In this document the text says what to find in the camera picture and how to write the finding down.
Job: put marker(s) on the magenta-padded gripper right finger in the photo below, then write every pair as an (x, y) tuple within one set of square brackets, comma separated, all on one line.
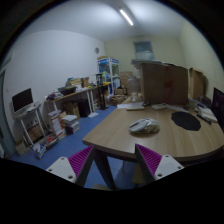
[(166, 165)]

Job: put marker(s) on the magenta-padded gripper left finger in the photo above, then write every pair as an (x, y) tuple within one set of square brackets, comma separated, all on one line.
[(63, 166)]

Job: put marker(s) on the white computer mouse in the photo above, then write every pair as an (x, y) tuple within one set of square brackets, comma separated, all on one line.
[(144, 126)]

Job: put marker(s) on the black mouse pad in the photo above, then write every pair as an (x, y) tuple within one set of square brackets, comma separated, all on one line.
[(185, 121)]

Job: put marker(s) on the low stack of books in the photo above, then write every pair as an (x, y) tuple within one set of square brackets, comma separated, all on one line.
[(70, 124)]

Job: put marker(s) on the tall stack of books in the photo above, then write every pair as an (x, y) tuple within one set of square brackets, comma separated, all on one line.
[(55, 124)]

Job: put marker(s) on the white paper sheet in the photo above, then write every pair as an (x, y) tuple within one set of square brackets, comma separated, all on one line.
[(176, 108), (121, 105)]

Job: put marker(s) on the cardboard box under desk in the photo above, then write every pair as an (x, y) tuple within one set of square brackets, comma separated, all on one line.
[(70, 109)]

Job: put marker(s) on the white remote with display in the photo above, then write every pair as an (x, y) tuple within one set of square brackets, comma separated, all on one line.
[(159, 107)]

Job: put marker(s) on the black pen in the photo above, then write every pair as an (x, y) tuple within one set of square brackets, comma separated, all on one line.
[(203, 118)]

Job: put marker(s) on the black box under desk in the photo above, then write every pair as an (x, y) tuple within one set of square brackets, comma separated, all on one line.
[(84, 108)]

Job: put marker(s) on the white metal stand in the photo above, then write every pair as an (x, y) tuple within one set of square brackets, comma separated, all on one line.
[(23, 115)]

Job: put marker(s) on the plain white remote control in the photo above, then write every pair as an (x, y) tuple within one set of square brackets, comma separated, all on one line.
[(135, 107)]

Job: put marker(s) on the wooden side desk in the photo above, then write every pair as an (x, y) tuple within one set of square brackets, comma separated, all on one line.
[(71, 95)]

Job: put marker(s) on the black tray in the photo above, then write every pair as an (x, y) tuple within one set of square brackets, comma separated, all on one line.
[(66, 90)]

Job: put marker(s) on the black computer monitor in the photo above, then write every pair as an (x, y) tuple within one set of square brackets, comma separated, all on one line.
[(22, 99)]

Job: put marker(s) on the large brown cardboard box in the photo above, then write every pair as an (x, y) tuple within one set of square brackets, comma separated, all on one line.
[(164, 83)]

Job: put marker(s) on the tall black stand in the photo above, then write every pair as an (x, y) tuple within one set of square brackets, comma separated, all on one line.
[(101, 91)]

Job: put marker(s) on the clear plastic jar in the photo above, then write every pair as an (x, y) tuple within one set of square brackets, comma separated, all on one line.
[(133, 87)]

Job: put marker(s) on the small brown cardboard box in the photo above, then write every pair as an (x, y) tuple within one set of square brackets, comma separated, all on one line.
[(196, 83)]

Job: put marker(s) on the blue white glass-door cabinet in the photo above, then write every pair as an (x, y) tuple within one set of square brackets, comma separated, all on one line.
[(108, 66)]

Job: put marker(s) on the ceiling tube light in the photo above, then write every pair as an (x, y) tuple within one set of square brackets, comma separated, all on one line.
[(126, 17)]

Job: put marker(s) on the round wall clock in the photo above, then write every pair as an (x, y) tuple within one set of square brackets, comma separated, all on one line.
[(97, 50)]

